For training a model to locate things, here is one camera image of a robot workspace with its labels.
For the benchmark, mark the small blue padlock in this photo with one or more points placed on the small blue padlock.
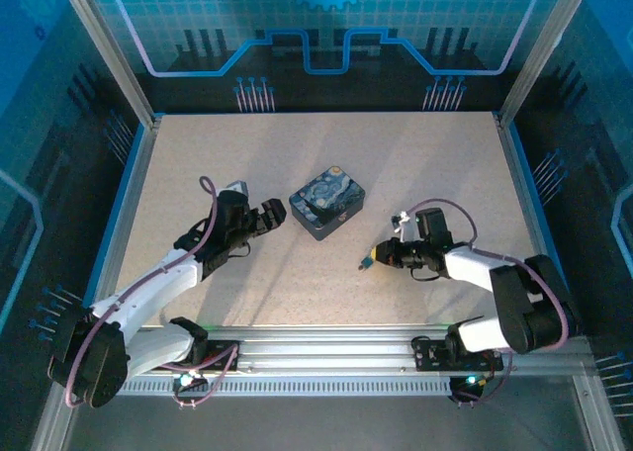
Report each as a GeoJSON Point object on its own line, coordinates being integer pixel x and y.
{"type": "Point", "coordinates": [367, 261]}

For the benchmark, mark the starry night print tin box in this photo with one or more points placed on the starry night print tin box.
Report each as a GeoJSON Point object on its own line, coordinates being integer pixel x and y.
{"type": "Point", "coordinates": [326, 199]}

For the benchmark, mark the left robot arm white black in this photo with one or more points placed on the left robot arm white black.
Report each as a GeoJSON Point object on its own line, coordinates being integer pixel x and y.
{"type": "Point", "coordinates": [148, 285]}

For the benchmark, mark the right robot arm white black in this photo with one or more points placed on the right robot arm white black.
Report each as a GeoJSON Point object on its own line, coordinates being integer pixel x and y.
{"type": "Point", "coordinates": [467, 268]}

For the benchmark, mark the lit connector board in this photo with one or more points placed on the lit connector board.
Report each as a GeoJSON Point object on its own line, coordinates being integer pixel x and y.
{"type": "Point", "coordinates": [186, 379]}
{"type": "Point", "coordinates": [472, 382]}

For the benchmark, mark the gear print acrylic panel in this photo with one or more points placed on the gear print acrylic panel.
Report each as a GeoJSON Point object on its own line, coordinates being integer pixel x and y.
{"type": "Point", "coordinates": [316, 6]}

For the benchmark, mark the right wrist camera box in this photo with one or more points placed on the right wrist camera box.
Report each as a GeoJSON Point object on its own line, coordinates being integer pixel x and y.
{"type": "Point", "coordinates": [403, 222]}

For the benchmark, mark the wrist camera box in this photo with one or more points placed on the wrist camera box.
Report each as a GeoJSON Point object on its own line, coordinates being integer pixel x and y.
{"type": "Point", "coordinates": [403, 222]}
{"type": "Point", "coordinates": [239, 186]}

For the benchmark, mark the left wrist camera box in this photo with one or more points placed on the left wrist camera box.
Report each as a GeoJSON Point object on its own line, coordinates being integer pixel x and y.
{"type": "Point", "coordinates": [239, 186]}

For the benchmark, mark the aluminium table side rail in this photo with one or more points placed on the aluminium table side rail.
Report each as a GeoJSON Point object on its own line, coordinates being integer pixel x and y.
{"type": "Point", "coordinates": [516, 174]}
{"type": "Point", "coordinates": [131, 199]}

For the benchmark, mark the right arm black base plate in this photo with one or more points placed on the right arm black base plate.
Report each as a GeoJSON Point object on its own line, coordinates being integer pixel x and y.
{"type": "Point", "coordinates": [425, 357]}

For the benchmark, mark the aluminium mounting rail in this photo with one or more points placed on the aluminium mounting rail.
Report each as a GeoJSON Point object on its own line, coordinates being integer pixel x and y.
{"type": "Point", "coordinates": [326, 352]}

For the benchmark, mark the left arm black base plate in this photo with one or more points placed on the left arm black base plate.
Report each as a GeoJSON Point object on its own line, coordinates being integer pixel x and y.
{"type": "Point", "coordinates": [217, 357]}

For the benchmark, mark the aluminium frame post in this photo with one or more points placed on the aluminium frame post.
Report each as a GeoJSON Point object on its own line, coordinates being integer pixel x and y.
{"type": "Point", "coordinates": [539, 60]}
{"type": "Point", "coordinates": [114, 60]}

